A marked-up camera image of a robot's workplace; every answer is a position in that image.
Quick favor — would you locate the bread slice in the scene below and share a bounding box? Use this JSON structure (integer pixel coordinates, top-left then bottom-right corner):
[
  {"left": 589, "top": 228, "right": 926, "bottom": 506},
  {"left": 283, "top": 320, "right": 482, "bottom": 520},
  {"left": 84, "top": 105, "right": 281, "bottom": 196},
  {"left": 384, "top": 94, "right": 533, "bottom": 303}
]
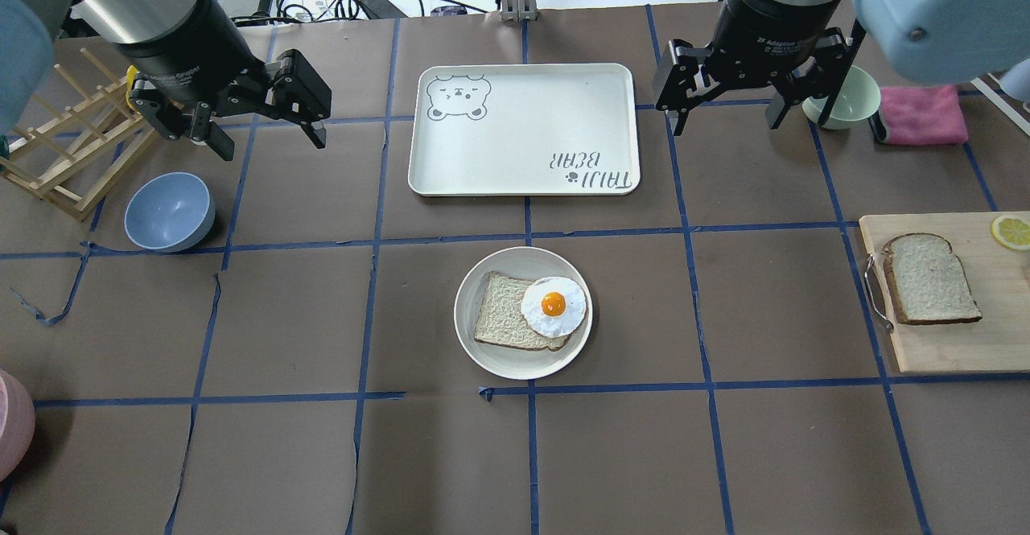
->
[
  {"left": 474, "top": 272, "right": 570, "bottom": 352},
  {"left": 882, "top": 233, "right": 983, "bottom": 326}
]

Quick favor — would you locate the cream round plate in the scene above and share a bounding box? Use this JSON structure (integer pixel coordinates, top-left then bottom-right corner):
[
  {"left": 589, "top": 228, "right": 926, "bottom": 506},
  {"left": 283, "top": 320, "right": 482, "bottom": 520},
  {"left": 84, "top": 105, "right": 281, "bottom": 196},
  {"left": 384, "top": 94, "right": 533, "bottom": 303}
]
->
[{"left": 453, "top": 246, "right": 595, "bottom": 380}]

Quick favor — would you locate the bread slice on plate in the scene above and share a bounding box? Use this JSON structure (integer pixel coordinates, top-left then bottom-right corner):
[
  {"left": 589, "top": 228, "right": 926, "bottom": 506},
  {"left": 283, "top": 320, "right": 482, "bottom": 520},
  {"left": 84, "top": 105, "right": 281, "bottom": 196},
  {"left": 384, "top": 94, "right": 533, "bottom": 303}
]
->
[{"left": 474, "top": 272, "right": 570, "bottom": 352}]

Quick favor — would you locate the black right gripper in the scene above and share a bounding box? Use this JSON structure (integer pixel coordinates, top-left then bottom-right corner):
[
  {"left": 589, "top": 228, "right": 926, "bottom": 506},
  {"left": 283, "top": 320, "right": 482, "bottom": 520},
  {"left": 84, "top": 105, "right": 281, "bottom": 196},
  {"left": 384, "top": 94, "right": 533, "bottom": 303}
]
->
[{"left": 652, "top": 0, "right": 866, "bottom": 136}]

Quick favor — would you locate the green bowl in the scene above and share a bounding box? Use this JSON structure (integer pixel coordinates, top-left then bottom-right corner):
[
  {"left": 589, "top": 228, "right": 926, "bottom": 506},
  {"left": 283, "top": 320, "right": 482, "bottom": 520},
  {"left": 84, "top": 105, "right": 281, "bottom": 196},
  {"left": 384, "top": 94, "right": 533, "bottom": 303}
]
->
[{"left": 820, "top": 65, "right": 880, "bottom": 130}]

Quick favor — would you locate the fried egg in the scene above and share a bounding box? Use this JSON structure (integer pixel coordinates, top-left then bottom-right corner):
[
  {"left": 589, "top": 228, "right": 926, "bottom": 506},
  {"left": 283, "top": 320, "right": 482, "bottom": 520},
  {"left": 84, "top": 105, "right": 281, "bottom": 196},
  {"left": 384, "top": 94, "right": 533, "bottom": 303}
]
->
[{"left": 519, "top": 276, "right": 587, "bottom": 340}]

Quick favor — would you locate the pink bowl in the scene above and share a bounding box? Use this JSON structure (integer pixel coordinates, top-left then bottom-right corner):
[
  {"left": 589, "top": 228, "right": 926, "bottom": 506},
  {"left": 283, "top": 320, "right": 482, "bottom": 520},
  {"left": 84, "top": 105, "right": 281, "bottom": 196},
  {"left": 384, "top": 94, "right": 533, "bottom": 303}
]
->
[{"left": 1, "top": 370, "right": 35, "bottom": 481}]

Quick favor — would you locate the lemon slice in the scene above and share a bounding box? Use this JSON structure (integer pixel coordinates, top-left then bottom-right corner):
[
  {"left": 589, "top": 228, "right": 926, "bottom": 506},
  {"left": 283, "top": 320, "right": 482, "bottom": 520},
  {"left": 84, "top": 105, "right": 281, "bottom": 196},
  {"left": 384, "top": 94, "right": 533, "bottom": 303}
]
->
[{"left": 990, "top": 215, "right": 1030, "bottom": 250}]

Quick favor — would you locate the wooden cutting board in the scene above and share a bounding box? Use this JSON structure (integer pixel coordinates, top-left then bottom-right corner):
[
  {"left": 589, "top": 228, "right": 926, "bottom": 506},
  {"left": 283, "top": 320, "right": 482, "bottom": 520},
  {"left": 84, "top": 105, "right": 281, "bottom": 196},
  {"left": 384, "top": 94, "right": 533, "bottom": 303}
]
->
[{"left": 859, "top": 212, "right": 1029, "bottom": 374}]

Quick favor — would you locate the wooden dish rack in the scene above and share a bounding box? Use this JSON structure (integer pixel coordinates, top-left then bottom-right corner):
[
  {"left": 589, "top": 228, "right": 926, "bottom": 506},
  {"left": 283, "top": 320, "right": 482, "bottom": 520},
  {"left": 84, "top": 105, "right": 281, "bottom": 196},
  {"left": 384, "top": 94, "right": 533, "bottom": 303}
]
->
[{"left": 2, "top": 47, "right": 159, "bottom": 222}]

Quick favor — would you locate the blue bowl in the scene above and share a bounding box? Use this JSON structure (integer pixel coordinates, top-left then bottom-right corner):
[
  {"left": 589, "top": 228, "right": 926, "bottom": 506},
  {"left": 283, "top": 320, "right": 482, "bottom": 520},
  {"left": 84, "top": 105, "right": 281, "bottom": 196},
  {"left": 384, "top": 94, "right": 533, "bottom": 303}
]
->
[{"left": 124, "top": 171, "right": 216, "bottom": 253}]

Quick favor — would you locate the pink cloth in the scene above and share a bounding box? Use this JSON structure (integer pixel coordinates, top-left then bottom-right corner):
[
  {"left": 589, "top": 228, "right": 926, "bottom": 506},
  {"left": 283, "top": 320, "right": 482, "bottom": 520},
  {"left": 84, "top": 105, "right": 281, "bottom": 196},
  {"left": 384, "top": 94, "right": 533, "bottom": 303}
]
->
[{"left": 867, "top": 83, "right": 969, "bottom": 146}]

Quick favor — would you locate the cream bear serving tray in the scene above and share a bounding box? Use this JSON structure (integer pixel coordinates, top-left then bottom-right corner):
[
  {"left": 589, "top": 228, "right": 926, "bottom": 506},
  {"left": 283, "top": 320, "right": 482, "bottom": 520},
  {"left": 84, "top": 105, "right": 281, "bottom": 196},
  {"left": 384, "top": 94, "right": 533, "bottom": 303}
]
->
[{"left": 407, "top": 63, "right": 641, "bottom": 197}]

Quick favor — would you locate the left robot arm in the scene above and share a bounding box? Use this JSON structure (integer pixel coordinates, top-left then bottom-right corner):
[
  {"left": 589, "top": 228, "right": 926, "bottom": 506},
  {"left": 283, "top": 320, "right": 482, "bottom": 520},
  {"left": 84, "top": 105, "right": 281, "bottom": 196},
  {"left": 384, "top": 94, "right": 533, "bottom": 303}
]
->
[{"left": 1, "top": 0, "right": 332, "bottom": 161}]

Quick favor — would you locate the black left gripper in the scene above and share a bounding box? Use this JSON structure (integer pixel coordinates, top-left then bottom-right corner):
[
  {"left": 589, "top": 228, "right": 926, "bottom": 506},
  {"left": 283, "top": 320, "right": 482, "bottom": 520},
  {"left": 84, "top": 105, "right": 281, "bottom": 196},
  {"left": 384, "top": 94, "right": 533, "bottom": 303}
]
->
[{"left": 121, "top": 0, "right": 332, "bottom": 162}]

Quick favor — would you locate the white rack with cups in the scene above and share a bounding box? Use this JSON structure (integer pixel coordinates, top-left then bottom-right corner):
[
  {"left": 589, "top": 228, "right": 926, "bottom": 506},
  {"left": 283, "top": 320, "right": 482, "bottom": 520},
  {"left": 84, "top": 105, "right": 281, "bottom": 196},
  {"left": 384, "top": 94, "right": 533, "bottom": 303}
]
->
[{"left": 969, "top": 59, "right": 1029, "bottom": 136}]

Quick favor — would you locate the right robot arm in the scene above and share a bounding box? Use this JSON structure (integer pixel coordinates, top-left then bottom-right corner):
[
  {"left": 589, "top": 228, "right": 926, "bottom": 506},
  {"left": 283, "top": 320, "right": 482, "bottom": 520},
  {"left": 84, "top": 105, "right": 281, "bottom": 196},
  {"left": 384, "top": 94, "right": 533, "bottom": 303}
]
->
[{"left": 653, "top": 0, "right": 1029, "bottom": 134}]

